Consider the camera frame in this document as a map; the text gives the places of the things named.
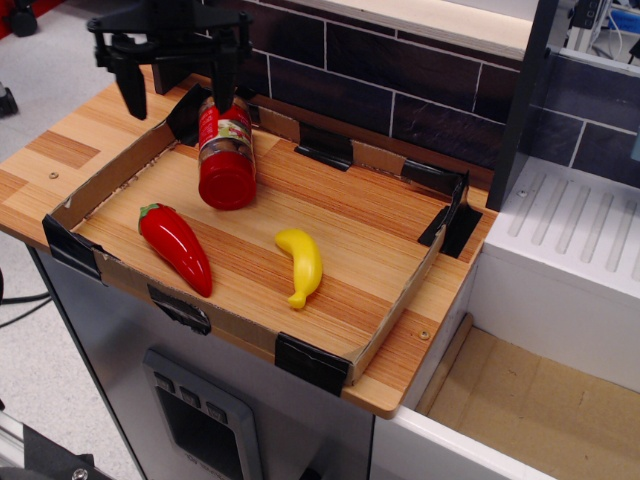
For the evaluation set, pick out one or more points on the dark left back post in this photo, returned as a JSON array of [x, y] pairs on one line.
[[168, 75]]

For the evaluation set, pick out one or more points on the yellow toy banana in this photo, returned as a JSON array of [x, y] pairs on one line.
[[307, 263]]

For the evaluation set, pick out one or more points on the red-lidded spice bottle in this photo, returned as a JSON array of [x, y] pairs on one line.
[[227, 170]]

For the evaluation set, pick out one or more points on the taped cardboard fence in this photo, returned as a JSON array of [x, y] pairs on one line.
[[396, 248]]

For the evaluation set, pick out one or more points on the dark grey vertical post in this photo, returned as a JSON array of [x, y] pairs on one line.
[[508, 167]]

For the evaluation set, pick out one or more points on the white toy sink unit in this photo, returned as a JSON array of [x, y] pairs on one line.
[[537, 374]]

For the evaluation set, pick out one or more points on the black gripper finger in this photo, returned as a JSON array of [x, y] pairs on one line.
[[223, 71], [131, 83]]

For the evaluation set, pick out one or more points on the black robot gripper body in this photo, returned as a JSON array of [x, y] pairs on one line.
[[151, 32]]

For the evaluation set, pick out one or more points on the red toy chili pepper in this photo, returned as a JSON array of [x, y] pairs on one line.
[[174, 240]]

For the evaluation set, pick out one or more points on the grey dishwasher control panel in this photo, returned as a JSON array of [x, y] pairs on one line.
[[213, 428]]

